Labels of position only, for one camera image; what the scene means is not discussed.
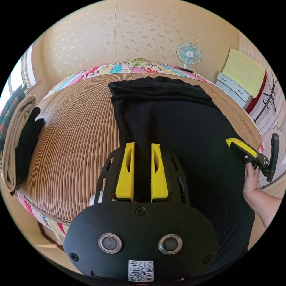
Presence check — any black long sleeve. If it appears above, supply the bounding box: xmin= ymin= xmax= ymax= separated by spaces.
xmin=108 ymin=76 xmax=256 ymax=272

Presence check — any bed with woven mat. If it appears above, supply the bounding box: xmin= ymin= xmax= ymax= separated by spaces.
xmin=14 ymin=60 xmax=265 ymax=238

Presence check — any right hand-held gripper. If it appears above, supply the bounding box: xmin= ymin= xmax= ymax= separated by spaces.
xmin=225 ymin=138 xmax=271 ymax=177

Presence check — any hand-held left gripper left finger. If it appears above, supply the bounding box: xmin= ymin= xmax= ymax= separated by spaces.
xmin=115 ymin=142 xmax=136 ymax=200

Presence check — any person's right hand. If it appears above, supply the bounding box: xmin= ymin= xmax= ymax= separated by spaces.
xmin=242 ymin=155 xmax=261 ymax=201

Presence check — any white table fan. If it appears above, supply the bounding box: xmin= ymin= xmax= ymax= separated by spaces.
xmin=176 ymin=42 xmax=203 ymax=73

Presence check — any white cupboard with drawers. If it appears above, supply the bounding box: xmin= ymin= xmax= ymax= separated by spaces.
xmin=215 ymin=72 xmax=253 ymax=110

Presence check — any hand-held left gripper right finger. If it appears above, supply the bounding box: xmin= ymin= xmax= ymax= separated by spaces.
xmin=151 ymin=143 xmax=169 ymax=203

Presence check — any pile of clothes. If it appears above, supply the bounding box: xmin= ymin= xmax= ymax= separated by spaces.
xmin=0 ymin=83 xmax=45 ymax=193

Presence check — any black coat rack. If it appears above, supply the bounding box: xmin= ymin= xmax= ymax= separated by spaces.
xmin=253 ymin=79 xmax=280 ymax=124

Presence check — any person's right forearm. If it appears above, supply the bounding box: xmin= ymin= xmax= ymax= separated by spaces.
xmin=242 ymin=188 xmax=283 ymax=230

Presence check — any window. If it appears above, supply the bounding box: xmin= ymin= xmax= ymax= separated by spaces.
xmin=0 ymin=43 xmax=40 ymax=105

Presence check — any yellow towel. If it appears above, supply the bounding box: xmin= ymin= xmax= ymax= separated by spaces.
xmin=222 ymin=48 xmax=267 ymax=99

